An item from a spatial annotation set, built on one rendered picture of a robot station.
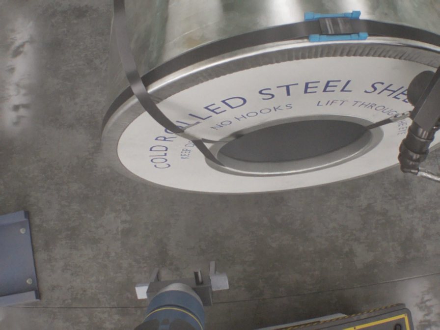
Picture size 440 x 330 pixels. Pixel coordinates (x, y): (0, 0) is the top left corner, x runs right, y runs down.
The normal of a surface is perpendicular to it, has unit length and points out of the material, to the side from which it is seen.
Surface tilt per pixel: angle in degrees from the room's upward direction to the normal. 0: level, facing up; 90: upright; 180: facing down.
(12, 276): 0
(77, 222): 0
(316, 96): 90
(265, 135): 12
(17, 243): 0
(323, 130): 43
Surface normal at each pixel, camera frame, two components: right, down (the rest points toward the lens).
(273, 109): 0.07, 0.95
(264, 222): -0.02, -0.31
